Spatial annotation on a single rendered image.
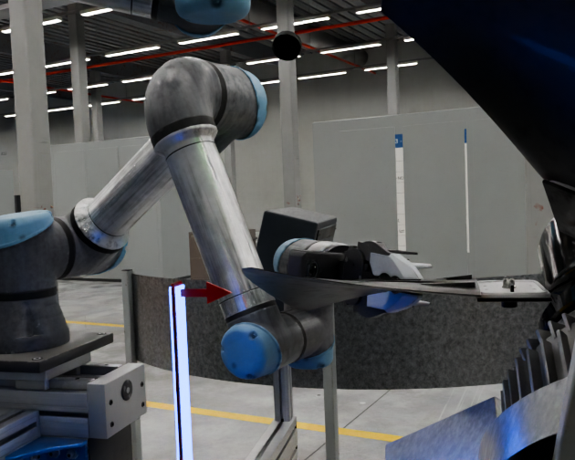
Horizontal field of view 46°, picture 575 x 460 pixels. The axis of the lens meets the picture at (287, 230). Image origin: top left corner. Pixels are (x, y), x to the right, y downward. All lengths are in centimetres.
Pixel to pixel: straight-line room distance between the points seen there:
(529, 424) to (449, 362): 209
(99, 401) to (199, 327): 168
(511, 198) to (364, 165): 152
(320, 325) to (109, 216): 45
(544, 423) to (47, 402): 87
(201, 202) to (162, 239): 948
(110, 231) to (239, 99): 37
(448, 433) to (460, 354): 190
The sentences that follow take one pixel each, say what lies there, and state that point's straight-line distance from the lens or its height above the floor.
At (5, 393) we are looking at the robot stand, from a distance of 125.
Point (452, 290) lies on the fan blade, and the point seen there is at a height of 119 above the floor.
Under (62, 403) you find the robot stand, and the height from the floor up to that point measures 96.
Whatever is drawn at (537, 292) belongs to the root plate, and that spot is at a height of 118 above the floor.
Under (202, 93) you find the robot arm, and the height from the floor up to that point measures 143.
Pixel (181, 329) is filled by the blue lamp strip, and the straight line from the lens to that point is 75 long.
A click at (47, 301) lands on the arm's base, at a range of 124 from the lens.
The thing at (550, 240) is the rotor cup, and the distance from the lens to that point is 72.
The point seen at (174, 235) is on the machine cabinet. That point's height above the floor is 71.
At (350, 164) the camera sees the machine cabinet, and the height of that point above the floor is 157.
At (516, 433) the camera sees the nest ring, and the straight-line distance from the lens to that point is 52.
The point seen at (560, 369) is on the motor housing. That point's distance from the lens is 56.
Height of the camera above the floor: 128
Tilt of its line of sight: 3 degrees down
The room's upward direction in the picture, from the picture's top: 2 degrees counter-clockwise
